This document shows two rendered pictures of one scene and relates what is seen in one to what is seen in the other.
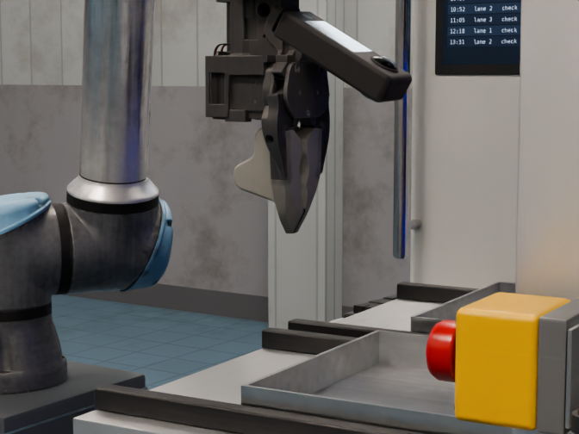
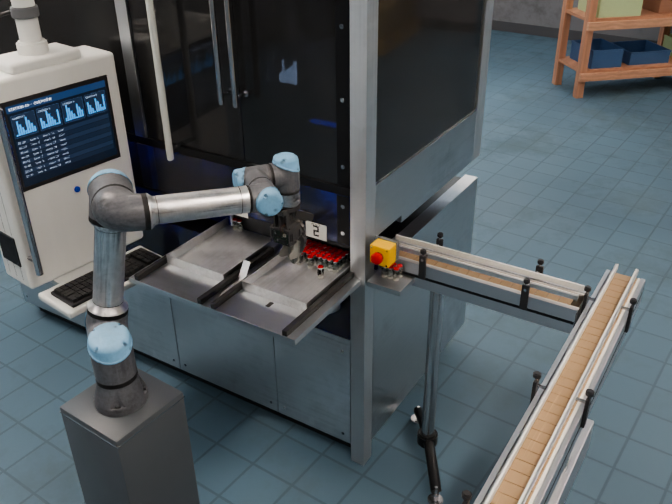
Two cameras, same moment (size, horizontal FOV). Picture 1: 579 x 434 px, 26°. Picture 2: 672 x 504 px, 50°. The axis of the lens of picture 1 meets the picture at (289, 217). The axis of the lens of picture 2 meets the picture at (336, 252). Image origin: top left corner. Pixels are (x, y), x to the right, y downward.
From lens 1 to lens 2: 2.36 m
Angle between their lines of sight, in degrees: 85
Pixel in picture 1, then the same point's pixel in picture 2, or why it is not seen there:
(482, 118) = (48, 202)
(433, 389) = (277, 282)
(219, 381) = (257, 317)
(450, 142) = (36, 218)
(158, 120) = not seen: outside the picture
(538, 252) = (367, 233)
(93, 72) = (119, 264)
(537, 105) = (367, 207)
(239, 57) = (295, 227)
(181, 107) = not seen: outside the picture
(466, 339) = (390, 253)
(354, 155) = not seen: outside the picture
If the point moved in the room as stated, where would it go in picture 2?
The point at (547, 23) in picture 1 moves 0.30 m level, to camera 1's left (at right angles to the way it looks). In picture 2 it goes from (368, 191) to (369, 236)
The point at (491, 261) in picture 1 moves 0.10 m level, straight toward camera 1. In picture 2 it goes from (66, 254) to (91, 257)
